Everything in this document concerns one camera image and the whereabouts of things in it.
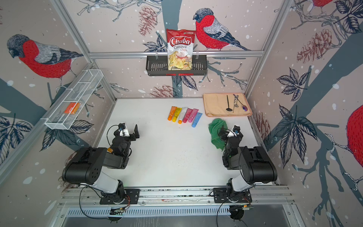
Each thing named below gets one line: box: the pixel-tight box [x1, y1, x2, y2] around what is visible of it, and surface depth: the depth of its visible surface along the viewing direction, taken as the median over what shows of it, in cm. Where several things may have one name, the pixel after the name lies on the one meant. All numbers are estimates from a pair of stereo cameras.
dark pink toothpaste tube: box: [182, 107, 194, 124], surface depth 109 cm
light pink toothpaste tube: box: [188, 108, 199, 123], surface depth 109 cm
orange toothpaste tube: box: [167, 105, 178, 122], surface depth 112 cm
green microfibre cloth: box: [207, 118, 228, 152], surface depth 98 cm
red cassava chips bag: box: [166, 28, 197, 71], surface depth 87 cm
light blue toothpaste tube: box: [191, 112, 203, 128], surface depth 108 cm
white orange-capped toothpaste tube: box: [177, 106, 189, 125], surface depth 110 cm
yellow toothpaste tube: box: [172, 106, 183, 123], surface depth 109 cm
